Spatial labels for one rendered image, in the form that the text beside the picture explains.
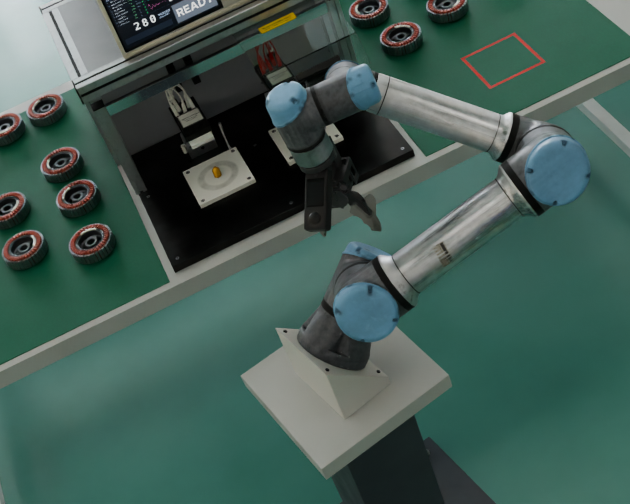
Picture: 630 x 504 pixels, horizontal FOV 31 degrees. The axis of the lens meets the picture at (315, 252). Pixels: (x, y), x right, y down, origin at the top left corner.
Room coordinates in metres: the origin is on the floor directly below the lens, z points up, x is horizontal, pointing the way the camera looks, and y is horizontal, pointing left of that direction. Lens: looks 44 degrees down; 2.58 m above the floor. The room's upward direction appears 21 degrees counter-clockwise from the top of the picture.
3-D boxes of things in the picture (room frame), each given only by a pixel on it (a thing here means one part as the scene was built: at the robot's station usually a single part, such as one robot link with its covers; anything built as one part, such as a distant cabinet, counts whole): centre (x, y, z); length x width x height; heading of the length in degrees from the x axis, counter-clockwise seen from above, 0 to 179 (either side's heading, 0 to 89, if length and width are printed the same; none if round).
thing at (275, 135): (2.28, -0.08, 0.78); 0.15 x 0.15 x 0.01; 8
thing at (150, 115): (2.52, 0.07, 0.92); 0.66 x 0.01 x 0.30; 98
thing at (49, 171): (2.55, 0.55, 0.77); 0.11 x 0.11 x 0.04
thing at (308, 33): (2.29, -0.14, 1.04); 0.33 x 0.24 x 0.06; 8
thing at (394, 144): (2.28, 0.04, 0.76); 0.64 x 0.47 x 0.02; 98
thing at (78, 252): (2.19, 0.51, 0.77); 0.11 x 0.11 x 0.04
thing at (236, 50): (2.36, 0.05, 1.03); 0.62 x 0.01 x 0.03; 98
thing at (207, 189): (2.25, 0.16, 0.78); 0.15 x 0.15 x 0.01; 8
